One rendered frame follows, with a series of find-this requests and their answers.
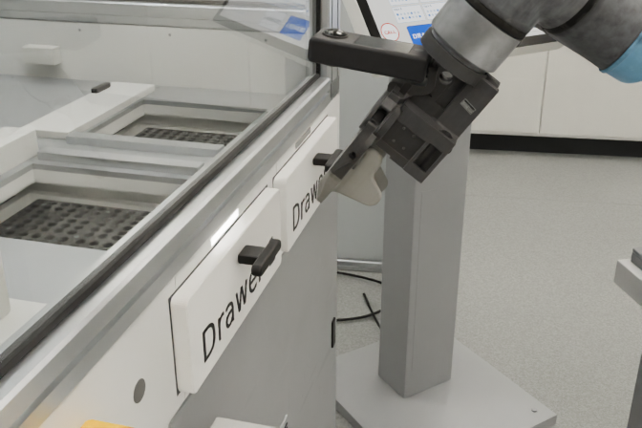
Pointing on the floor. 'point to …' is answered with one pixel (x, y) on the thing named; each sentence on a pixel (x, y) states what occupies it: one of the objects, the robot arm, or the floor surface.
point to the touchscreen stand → (427, 321)
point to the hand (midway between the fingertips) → (320, 186)
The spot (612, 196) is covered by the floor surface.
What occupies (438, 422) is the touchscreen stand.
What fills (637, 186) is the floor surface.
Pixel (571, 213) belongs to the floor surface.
